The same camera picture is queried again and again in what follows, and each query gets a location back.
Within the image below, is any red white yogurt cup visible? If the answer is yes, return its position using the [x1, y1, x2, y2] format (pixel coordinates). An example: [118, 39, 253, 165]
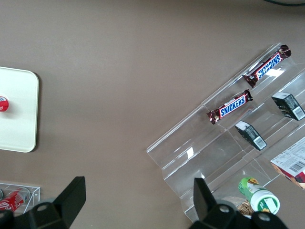
[0, 95, 10, 113]

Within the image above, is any red cola bottle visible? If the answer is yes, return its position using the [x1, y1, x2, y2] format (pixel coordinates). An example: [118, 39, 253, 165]
[0, 187, 31, 213]

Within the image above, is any printed cookie carton box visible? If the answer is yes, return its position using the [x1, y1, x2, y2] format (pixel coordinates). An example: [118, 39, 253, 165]
[270, 137, 305, 190]

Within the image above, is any Snickers chocolate bar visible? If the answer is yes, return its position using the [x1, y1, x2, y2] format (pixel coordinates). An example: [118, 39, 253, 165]
[242, 44, 292, 88]
[206, 89, 254, 125]

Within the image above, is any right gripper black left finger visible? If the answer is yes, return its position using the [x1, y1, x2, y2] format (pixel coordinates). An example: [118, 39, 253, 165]
[14, 176, 87, 229]

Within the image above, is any light wicker basket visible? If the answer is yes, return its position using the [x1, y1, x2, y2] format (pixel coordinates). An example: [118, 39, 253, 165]
[220, 197, 254, 219]

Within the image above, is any black cable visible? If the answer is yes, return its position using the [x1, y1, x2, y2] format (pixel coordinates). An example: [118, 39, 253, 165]
[262, 0, 305, 7]

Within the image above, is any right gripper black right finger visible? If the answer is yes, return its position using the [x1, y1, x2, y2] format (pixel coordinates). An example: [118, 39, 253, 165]
[189, 177, 289, 229]

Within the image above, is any green white plastic bottle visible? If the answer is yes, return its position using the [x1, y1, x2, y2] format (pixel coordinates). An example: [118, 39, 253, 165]
[238, 176, 281, 215]

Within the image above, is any clear acrylic stepped display stand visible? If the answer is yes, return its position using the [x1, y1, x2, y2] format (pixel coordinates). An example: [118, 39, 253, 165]
[146, 42, 305, 224]

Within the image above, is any clear acrylic bottle rack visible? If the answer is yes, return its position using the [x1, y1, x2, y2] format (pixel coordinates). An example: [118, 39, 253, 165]
[0, 182, 41, 215]

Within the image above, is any small black carton box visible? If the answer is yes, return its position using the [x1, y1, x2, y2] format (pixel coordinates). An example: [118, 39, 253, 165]
[234, 120, 267, 151]
[271, 92, 305, 122]

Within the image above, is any cream rectangular serving tray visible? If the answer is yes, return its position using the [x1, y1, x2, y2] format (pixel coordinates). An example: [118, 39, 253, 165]
[0, 66, 40, 153]

